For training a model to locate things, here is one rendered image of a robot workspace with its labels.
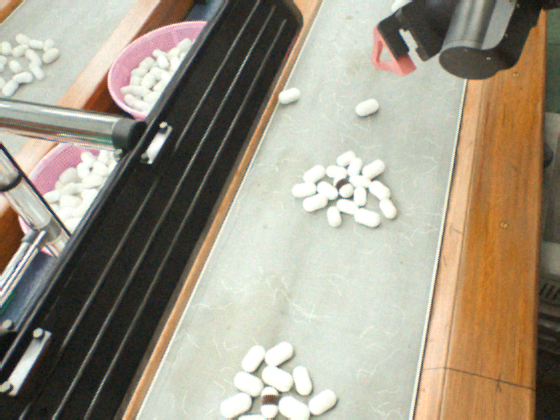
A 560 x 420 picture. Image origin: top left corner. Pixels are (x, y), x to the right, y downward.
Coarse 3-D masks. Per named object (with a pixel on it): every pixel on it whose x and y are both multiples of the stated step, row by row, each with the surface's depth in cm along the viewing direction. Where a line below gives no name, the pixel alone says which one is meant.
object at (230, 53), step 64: (256, 0) 45; (192, 64) 38; (256, 64) 43; (192, 128) 37; (256, 128) 43; (128, 192) 32; (192, 192) 36; (64, 256) 29; (128, 256) 31; (192, 256) 35; (64, 320) 28; (128, 320) 30; (0, 384) 25; (64, 384) 27; (128, 384) 30
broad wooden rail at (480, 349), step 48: (528, 48) 87; (480, 96) 82; (528, 96) 81; (480, 144) 76; (528, 144) 75; (480, 192) 71; (528, 192) 70; (480, 240) 66; (528, 240) 66; (480, 288) 62; (528, 288) 62; (432, 336) 61; (480, 336) 59; (528, 336) 58; (432, 384) 57; (480, 384) 56; (528, 384) 55
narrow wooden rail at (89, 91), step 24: (144, 0) 109; (168, 0) 111; (192, 0) 121; (120, 24) 105; (144, 24) 104; (168, 24) 113; (120, 48) 100; (96, 72) 96; (72, 96) 93; (96, 96) 94; (24, 144) 86; (48, 144) 86; (24, 168) 83; (48, 168) 86; (0, 216) 78; (0, 240) 79; (0, 264) 80
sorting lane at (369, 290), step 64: (384, 0) 104; (320, 64) 94; (320, 128) 85; (384, 128) 83; (448, 128) 82; (256, 192) 78; (448, 192) 74; (256, 256) 72; (320, 256) 70; (384, 256) 69; (192, 320) 67; (256, 320) 66; (320, 320) 65; (384, 320) 64; (192, 384) 62; (320, 384) 60; (384, 384) 59
